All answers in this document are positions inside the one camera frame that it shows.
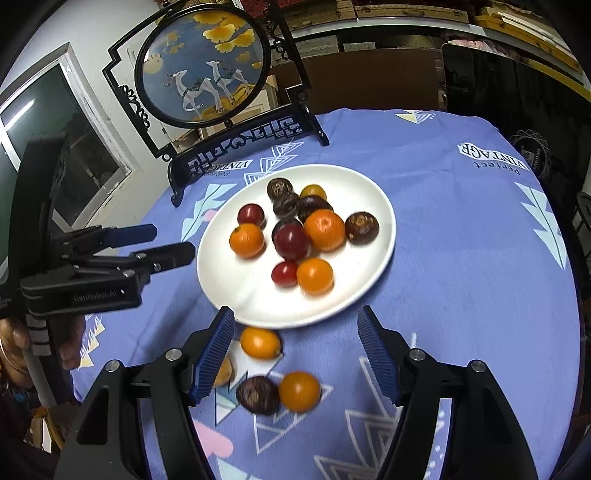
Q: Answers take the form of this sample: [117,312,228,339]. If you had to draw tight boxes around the large orange tangerine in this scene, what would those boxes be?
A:
[304,209,346,253]

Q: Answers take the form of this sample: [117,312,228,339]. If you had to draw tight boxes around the shelf of wooden boxes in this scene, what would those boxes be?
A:
[240,0,591,79]

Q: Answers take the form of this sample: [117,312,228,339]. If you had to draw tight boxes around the round deer painting screen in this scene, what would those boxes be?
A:
[102,0,331,207]

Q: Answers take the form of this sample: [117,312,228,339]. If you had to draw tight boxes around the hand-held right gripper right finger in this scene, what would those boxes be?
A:
[357,305,539,480]

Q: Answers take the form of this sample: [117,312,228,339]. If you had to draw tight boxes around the white framed window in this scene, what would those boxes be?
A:
[0,42,134,278]

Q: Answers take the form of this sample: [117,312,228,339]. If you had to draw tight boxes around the dark red plum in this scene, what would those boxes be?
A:
[274,224,311,260]
[237,204,267,228]

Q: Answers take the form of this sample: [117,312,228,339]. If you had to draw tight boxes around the small orange kumquat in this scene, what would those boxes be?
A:
[278,372,321,413]
[296,258,334,295]
[239,327,283,360]
[213,356,235,387]
[229,223,267,258]

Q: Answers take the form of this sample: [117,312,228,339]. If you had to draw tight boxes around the black panel with emblem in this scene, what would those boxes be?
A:
[441,44,591,185]

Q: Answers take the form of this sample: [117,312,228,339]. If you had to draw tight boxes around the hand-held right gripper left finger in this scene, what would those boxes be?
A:
[55,305,236,480]

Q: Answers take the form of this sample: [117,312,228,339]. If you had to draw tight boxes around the person's left hand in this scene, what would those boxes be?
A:
[58,318,87,371]

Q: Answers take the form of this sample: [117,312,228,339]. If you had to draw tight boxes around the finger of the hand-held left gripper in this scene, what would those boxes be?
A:
[78,242,197,278]
[50,224,158,267]

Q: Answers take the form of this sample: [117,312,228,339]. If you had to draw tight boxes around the white round plate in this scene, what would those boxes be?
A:
[197,164,397,328]

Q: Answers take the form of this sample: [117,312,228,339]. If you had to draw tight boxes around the purple printed tablecloth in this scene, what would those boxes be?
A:
[71,108,581,480]

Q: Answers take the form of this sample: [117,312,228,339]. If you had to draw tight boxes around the small red plum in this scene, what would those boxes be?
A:
[271,261,299,288]

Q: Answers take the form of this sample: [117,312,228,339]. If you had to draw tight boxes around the brown cardboard board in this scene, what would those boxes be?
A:
[270,46,446,114]

